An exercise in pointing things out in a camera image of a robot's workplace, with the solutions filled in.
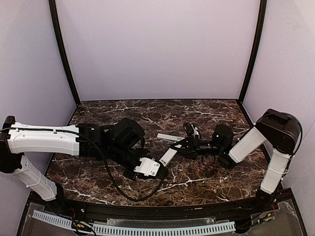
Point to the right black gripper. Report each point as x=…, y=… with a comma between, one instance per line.
x=190, y=144

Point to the white remote control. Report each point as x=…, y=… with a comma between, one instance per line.
x=167, y=157

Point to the white remote battery cover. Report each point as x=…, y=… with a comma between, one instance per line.
x=169, y=137

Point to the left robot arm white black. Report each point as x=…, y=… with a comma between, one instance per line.
x=122, y=142

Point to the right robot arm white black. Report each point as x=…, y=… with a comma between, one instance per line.
x=282, y=131

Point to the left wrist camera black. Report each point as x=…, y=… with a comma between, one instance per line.
x=150, y=169

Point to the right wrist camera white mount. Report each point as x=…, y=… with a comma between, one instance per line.
x=191, y=130

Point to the black front rail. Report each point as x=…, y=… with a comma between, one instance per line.
x=237, y=210

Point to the grey slotted cable duct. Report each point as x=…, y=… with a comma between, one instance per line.
x=122, y=227

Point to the right black frame post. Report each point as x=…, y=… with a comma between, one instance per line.
x=254, y=51

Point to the black frame post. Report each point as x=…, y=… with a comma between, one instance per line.
x=254, y=51
x=62, y=51

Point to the left black frame post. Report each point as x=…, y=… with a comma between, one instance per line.
x=62, y=51

